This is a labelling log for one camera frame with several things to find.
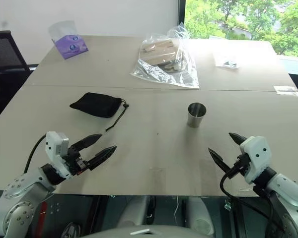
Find stainless steel cup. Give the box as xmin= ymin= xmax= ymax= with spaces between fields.
xmin=187 ymin=103 xmax=207 ymax=128

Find black drawstring pouch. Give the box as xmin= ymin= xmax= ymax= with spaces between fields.
xmin=69 ymin=92 xmax=130 ymax=131

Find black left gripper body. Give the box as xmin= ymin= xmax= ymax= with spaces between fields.
xmin=65 ymin=146 xmax=93 ymax=177

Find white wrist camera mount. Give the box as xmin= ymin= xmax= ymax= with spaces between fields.
xmin=45 ymin=131 xmax=73 ymax=179
xmin=239 ymin=135 xmax=273 ymax=184

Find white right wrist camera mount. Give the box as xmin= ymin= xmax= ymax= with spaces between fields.
xmin=239 ymin=135 xmax=273 ymax=184

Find clear tape piece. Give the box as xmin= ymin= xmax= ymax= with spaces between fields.
xmin=274 ymin=85 xmax=298 ymax=96

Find purple tissue pack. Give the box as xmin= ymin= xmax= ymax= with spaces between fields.
xmin=48 ymin=20 xmax=89 ymax=60

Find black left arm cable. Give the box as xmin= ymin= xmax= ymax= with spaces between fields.
xmin=23 ymin=133 xmax=48 ymax=174

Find grey robot torso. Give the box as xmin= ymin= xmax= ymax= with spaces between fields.
xmin=84 ymin=195 xmax=217 ymax=238

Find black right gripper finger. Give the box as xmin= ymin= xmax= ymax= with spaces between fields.
xmin=228 ymin=132 xmax=247 ymax=147
xmin=208 ymin=147 xmax=235 ymax=179

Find small clear packet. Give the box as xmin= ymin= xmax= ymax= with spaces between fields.
xmin=212 ymin=52 xmax=240 ymax=70

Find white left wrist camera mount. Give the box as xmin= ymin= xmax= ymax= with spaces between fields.
xmin=45 ymin=131 xmax=73 ymax=179

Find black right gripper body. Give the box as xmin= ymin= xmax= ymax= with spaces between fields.
xmin=228 ymin=153 xmax=251 ymax=179

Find black mesh office chair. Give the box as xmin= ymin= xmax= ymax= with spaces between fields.
xmin=0 ymin=30 xmax=39 ymax=127

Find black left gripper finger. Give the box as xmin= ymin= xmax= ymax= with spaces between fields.
xmin=72 ymin=133 xmax=104 ymax=151
xmin=88 ymin=145 xmax=118 ymax=171

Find clear plastic bag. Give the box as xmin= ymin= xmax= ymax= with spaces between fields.
xmin=129 ymin=22 xmax=201 ymax=89

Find wooden blocks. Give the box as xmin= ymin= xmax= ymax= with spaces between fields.
xmin=139 ymin=37 xmax=183 ymax=72

